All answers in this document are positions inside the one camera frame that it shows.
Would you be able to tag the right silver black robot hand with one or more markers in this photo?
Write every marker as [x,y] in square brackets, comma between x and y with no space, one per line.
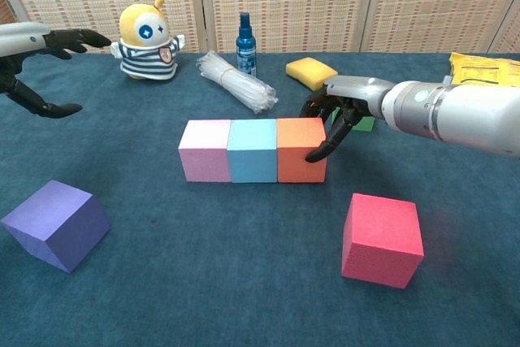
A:
[357,93]

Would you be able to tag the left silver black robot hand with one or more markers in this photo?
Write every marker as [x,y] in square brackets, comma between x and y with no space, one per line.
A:
[24,38]

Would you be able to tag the green foam cube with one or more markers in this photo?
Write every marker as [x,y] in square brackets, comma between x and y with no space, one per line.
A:
[365,124]

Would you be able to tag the orange foam cube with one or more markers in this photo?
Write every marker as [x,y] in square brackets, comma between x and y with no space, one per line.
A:
[296,148]

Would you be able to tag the red foam cube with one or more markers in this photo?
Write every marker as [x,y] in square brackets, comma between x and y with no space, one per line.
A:
[382,241]

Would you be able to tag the pink foam cube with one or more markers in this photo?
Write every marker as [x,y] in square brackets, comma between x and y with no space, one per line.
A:
[203,152]

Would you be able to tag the purple foam cube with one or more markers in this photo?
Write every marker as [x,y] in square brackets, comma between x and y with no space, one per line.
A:
[53,225]

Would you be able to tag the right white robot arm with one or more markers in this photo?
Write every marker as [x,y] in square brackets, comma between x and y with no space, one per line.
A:
[467,115]

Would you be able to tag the yellow sponge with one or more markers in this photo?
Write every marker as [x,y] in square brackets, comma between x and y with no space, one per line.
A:
[308,70]

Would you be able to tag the blue spray bottle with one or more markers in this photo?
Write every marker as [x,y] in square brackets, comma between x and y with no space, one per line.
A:
[246,54]

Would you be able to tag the light blue foam cube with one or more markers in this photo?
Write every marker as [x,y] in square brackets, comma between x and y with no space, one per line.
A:
[252,152]

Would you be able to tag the clear plastic bag bundle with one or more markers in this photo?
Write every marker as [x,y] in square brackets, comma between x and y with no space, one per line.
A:
[235,81]

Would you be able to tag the yellow plush toy striped shirt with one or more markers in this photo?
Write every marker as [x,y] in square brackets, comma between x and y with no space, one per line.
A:
[146,58]

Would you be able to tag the yellow snack bag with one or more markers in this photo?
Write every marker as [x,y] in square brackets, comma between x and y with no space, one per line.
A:
[487,70]

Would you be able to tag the blue felt table cover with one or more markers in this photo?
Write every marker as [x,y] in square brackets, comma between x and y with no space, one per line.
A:
[243,282]

